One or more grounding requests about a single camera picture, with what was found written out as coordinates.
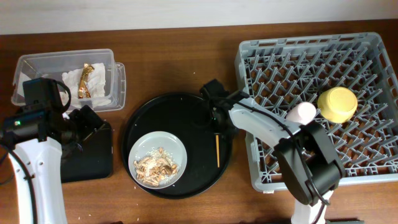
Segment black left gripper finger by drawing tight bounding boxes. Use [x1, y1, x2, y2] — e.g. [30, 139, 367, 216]
[70, 114, 100, 146]
[70, 105, 104, 131]

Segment gold snack wrapper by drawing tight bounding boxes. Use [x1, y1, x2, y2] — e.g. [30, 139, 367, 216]
[78, 63, 95, 98]

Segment wooden chopstick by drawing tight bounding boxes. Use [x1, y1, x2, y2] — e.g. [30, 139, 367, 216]
[215, 134, 220, 168]

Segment white paper napkin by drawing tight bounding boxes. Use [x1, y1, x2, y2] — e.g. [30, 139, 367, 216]
[62, 63, 111, 108]

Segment grey plate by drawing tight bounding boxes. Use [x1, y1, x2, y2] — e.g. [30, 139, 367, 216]
[127, 131, 188, 190]

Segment food scraps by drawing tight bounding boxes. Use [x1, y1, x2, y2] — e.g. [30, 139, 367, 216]
[133, 147, 179, 187]

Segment pink plastic cup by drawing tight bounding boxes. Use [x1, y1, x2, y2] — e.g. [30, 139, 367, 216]
[286, 102, 317, 125]

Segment yellow plastic bowl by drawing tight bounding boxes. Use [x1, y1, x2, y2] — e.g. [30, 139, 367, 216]
[317, 87, 358, 123]

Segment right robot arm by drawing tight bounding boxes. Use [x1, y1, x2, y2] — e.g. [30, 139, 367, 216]
[206, 91, 345, 223]

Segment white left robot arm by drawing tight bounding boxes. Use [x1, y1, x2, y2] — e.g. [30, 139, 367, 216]
[1, 104, 107, 223]

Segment black rectangular waste bin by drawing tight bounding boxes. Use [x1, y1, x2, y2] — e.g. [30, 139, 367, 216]
[60, 121, 113, 183]

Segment clear plastic waste bin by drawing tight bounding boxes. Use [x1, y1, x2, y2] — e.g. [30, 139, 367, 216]
[11, 49, 126, 113]

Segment grey dishwasher rack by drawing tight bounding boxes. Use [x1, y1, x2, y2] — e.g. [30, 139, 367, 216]
[234, 32, 397, 185]

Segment round black tray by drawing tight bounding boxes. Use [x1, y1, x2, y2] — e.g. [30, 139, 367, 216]
[121, 93, 233, 199]

